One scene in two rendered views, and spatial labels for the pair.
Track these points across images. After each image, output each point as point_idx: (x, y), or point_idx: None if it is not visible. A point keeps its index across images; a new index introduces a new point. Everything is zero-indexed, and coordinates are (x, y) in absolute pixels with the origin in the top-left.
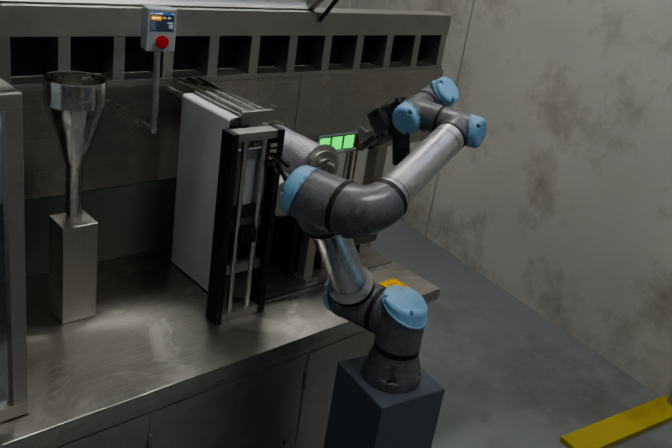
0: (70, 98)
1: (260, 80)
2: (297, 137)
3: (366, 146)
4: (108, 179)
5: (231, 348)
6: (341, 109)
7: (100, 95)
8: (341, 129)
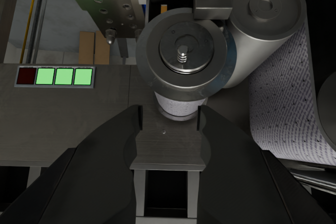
0: None
1: (183, 163)
2: (188, 106)
3: (249, 149)
4: None
5: None
6: (58, 116)
7: None
8: (56, 92)
